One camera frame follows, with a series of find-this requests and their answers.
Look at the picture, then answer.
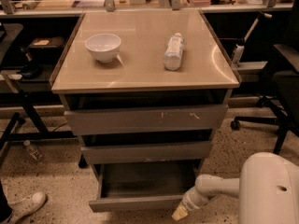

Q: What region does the grey bottom drawer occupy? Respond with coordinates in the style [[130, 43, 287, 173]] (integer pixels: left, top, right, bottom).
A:
[[89, 161, 197, 212]]

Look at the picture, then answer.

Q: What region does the grey drawer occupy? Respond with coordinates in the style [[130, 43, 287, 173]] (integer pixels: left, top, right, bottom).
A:
[[64, 90, 228, 135], [81, 130, 212, 164], [89, 161, 197, 212]]

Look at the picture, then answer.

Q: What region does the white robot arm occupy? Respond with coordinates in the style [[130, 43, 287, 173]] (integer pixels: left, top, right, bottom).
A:
[[172, 152, 299, 224]]

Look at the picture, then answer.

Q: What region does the grey middle drawer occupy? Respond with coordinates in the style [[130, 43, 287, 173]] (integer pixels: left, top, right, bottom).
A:
[[81, 130, 212, 164]]

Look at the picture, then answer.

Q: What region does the grey top drawer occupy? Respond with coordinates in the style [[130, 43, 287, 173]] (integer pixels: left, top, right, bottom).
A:
[[64, 90, 228, 135]]

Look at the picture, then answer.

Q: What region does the grey drawer cabinet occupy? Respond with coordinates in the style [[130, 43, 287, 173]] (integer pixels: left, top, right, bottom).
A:
[[49, 9, 243, 170]]

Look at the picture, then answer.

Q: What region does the plastic bottle on floor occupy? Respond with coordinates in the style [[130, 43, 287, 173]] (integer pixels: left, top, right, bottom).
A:
[[23, 140, 43, 161]]

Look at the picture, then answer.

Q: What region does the clear plastic water bottle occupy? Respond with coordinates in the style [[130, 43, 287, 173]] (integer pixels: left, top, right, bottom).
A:
[[164, 33, 184, 71]]

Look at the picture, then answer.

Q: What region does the black office chair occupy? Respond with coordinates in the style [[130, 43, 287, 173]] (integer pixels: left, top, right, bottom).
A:
[[231, 0, 299, 155]]

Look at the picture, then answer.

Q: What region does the white sneaker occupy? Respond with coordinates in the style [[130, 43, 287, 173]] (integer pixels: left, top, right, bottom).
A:
[[0, 191, 47, 224]]

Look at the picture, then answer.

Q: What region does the white spray bottle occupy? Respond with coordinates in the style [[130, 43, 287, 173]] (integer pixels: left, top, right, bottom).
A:
[[232, 39, 245, 65]]

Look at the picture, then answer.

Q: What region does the white ceramic bowl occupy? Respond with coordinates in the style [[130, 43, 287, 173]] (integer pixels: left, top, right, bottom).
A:
[[85, 34, 121, 63]]

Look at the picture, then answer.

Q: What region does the black case with label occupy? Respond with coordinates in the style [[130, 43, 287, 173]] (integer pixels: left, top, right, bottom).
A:
[[27, 36, 65, 56]]

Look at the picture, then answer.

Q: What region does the black desk frame left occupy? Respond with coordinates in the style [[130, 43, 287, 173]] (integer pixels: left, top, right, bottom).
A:
[[0, 22, 76, 166]]

